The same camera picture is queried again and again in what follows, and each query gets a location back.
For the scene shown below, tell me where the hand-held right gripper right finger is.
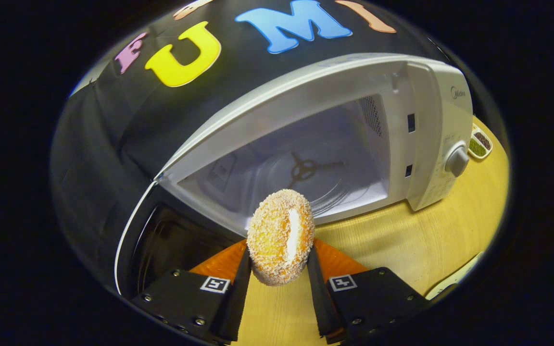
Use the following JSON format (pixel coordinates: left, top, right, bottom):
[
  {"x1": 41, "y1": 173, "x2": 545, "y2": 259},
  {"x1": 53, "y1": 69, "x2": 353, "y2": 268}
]
[{"x1": 306, "y1": 238, "x2": 431, "y2": 345}]

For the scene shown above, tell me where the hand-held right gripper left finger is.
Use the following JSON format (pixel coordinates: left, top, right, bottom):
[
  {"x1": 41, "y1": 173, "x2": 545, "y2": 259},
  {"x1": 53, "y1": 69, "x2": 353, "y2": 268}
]
[{"x1": 130, "y1": 239, "x2": 253, "y2": 346}]

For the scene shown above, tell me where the crumb-coated cream-filled bun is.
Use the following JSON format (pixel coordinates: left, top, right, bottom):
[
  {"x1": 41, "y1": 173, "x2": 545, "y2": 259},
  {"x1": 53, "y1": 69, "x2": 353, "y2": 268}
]
[{"x1": 247, "y1": 189, "x2": 315, "y2": 287}]

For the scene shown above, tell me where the white microwave oven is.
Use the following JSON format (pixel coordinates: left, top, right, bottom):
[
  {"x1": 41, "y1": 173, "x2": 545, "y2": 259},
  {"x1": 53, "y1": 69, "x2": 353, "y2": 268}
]
[{"x1": 113, "y1": 53, "x2": 474, "y2": 299}]

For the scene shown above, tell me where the glass microwave turntable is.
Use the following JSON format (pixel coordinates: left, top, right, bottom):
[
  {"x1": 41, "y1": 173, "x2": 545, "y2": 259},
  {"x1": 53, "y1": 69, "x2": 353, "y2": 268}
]
[{"x1": 258, "y1": 144, "x2": 384, "y2": 220}]

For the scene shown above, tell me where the pale rectangular food plate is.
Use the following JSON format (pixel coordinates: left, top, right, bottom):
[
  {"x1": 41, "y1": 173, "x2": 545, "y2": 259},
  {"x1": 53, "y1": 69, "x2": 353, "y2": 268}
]
[{"x1": 425, "y1": 252, "x2": 485, "y2": 301}]

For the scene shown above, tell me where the white divided condiment dish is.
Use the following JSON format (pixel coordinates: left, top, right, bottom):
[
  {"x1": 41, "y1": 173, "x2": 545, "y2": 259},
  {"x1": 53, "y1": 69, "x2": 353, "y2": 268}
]
[{"x1": 467, "y1": 125, "x2": 493, "y2": 161}]

